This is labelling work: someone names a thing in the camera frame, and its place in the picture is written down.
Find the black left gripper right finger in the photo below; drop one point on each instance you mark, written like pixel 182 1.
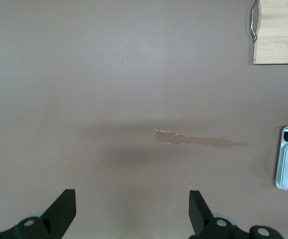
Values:
pixel 204 225

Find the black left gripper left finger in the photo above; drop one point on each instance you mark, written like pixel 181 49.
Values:
pixel 56 221

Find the brown table cover mat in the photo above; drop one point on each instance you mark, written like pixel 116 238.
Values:
pixel 59 74

